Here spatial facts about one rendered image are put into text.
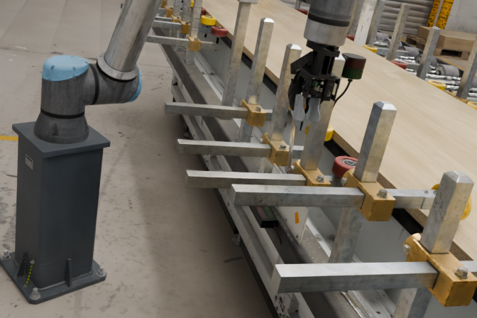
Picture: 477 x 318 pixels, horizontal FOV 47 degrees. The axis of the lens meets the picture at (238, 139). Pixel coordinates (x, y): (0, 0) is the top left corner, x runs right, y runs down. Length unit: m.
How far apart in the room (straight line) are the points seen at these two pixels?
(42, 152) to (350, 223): 1.10
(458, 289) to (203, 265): 1.66
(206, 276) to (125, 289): 0.35
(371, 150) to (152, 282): 1.41
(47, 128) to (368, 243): 1.13
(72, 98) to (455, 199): 1.36
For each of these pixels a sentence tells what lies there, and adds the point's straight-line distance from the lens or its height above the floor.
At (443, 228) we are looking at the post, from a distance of 0.96.
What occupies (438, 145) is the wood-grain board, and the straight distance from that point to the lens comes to 1.75.
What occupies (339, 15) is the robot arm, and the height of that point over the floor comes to 1.27.
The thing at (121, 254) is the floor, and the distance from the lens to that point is 2.47.
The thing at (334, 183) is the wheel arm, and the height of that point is 0.85.
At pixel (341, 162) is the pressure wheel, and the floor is 0.91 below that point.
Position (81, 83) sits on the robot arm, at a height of 0.81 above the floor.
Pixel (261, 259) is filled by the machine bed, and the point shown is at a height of 0.17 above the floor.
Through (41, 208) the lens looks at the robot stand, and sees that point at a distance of 2.05.
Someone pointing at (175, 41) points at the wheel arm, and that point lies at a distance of 2.71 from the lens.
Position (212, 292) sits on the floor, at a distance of 2.33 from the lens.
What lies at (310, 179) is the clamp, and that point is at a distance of 1.35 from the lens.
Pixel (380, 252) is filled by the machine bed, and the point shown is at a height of 0.69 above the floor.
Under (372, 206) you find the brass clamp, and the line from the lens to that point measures 1.10.
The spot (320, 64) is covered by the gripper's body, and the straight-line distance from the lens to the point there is 1.17.
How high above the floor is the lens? 1.42
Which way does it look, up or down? 22 degrees down
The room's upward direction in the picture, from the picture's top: 11 degrees clockwise
